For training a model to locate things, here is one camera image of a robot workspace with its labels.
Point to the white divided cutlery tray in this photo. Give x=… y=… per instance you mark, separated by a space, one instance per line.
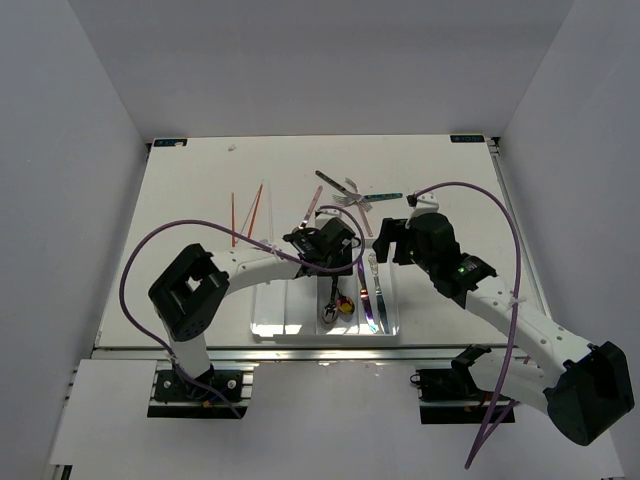
x=291 y=310

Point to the green handled fork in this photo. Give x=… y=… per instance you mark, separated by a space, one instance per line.
x=365 y=199

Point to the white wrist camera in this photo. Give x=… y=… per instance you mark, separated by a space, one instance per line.
x=323 y=217
x=422 y=204

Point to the blue label sticker right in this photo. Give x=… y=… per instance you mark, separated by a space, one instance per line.
x=467 y=138

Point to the orange chopstick right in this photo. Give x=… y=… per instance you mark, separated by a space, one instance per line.
x=254 y=210

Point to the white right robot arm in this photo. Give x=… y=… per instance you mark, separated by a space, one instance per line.
x=583 y=388

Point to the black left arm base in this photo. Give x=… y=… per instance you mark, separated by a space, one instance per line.
x=217 y=394

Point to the blue label sticker left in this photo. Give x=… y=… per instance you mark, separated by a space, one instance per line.
x=170 y=142

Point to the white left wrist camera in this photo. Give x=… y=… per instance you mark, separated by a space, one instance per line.
x=323 y=217

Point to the orange chopstick left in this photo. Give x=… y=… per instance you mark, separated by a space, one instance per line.
x=233 y=220

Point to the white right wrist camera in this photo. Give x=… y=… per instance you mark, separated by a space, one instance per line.
x=422 y=204

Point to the black handled spoon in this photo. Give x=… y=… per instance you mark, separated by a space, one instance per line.
x=330 y=312

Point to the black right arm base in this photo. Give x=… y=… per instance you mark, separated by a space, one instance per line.
x=449 y=396

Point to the pink handled spoon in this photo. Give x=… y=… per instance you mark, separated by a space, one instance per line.
x=311 y=208

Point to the orange chopstick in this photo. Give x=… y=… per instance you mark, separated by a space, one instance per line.
x=254 y=210
x=233 y=220

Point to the blue label sticker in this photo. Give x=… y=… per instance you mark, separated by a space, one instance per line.
x=467 y=138
x=170 y=142

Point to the rainbow iridescent knife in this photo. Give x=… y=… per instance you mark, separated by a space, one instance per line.
x=365 y=299

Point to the pink handled fork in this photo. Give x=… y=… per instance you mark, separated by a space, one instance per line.
x=363 y=207

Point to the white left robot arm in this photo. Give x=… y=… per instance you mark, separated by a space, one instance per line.
x=189 y=292

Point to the black handled fork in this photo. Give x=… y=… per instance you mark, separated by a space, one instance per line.
x=336 y=185

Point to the rainbow iridescent spoon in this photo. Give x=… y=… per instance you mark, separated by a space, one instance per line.
x=345 y=305

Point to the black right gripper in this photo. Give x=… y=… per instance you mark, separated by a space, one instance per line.
x=392 y=231

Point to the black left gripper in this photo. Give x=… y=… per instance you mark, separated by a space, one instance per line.
x=343 y=259

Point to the ornate silver knife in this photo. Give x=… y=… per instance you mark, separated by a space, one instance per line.
x=381 y=306

